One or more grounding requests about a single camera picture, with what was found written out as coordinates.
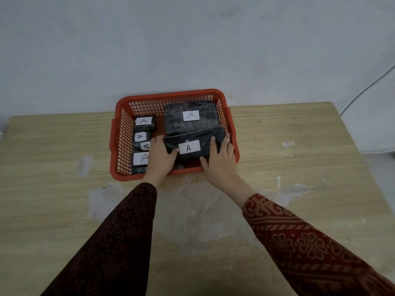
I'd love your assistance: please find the person's right hand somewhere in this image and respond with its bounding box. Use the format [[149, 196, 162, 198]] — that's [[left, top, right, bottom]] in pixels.
[[199, 133, 240, 190]]

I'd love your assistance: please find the person's left forearm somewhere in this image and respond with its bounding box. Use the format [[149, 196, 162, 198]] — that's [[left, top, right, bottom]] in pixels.
[[40, 177, 165, 296]]

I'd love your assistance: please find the red plastic mesh basket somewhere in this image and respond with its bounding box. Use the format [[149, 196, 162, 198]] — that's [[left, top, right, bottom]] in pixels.
[[109, 89, 240, 182]]

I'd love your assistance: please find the person's left hand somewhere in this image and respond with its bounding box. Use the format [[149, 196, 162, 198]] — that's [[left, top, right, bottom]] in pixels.
[[144, 135, 180, 180]]

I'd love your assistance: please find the white wall cable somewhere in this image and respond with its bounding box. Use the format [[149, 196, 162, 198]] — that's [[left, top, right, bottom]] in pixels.
[[339, 64, 395, 117]]

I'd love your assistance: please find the large black labelled package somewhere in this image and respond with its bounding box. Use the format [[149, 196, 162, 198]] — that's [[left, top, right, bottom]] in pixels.
[[164, 101, 221, 135], [163, 126, 227, 165]]

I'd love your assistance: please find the person's right forearm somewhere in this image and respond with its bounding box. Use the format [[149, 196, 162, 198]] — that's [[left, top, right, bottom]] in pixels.
[[216, 175, 395, 296]]

